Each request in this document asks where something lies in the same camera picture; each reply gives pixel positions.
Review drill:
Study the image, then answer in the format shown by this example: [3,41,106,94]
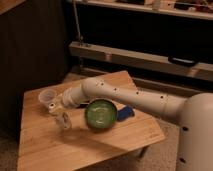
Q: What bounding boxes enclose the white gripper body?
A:
[48,94,66,116]

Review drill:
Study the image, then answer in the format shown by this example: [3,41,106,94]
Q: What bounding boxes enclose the clear plastic bottle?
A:
[55,113,72,130]

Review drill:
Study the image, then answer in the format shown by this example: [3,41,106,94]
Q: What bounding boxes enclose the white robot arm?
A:
[48,77,213,171]

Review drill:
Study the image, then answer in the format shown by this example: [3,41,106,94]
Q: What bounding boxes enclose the clear plastic cup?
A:
[38,89,56,107]

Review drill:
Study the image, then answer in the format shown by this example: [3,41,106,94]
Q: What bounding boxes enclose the wooden table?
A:
[17,70,166,171]

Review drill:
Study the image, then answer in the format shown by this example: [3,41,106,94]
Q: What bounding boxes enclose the green bowl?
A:
[84,99,117,130]

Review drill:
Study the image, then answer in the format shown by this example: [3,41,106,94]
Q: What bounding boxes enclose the blue object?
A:
[117,106,135,122]

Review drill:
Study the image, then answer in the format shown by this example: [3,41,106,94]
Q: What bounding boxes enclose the metal rod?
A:
[72,0,83,46]

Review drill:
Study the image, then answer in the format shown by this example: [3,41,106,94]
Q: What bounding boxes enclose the wooden shelf rail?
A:
[69,41,213,81]

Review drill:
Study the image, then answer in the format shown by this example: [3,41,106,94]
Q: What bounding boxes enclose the black handle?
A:
[168,57,198,67]

